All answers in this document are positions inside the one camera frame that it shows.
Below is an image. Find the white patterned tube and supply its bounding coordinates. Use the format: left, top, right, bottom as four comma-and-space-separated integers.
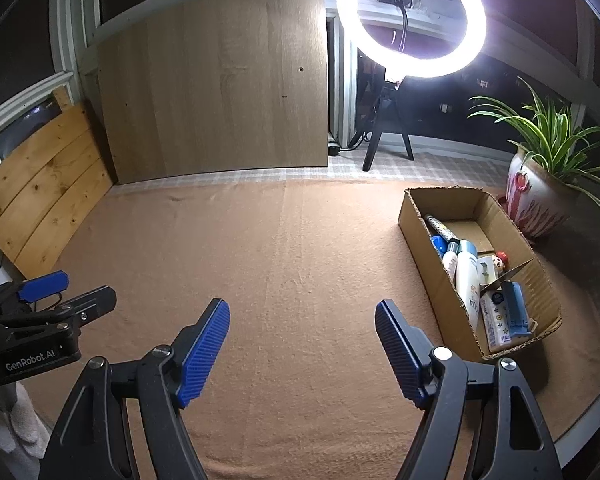
424, 214, 456, 246

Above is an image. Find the white and red flower pot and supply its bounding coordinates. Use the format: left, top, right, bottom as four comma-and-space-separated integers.
505, 152, 578, 241

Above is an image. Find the pine wood panel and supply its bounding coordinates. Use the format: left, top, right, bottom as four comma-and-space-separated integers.
0, 100, 115, 281

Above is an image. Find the blue plastic piece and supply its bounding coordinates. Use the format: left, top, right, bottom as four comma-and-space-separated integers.
502, 281, 533, 341

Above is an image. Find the checkered cloth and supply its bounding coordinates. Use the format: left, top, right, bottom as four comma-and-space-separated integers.
112, 147, 518, 196

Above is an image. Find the white bottle with blue cap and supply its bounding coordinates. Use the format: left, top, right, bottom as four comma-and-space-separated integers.
455, 240, 481, 316

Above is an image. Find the cardboard box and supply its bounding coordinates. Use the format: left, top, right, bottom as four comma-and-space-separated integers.
398, 186, 563, 362

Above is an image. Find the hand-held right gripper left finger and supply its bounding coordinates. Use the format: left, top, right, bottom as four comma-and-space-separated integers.
39, 297, 231, 480

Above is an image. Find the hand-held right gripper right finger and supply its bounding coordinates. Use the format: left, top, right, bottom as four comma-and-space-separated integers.
375, 300, 563, 480

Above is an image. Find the large wooden board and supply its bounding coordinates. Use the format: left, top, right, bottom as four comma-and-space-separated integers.
96, 0, 329, 186

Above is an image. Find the person's left hand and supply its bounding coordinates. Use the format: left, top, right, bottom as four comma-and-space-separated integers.
0, 382, 51, 466

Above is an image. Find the green spider plant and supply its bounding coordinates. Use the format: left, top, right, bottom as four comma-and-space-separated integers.
467, 77, 600, 221

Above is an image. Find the white packet with blue logo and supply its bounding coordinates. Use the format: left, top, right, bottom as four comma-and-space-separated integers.
480, 290, 518, 353

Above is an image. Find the black tripod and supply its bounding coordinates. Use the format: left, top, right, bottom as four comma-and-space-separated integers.
362, 77, 415, 172

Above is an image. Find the brown blanket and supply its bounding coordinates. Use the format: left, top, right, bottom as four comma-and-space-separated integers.
25, 177, 600, 480

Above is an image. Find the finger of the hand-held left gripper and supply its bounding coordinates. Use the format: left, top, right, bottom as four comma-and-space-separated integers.
0, 270, 71, 312
10, 286, 117, 333

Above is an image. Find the ring light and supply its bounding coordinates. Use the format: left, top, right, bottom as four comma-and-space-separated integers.
336, 0, 487, 79

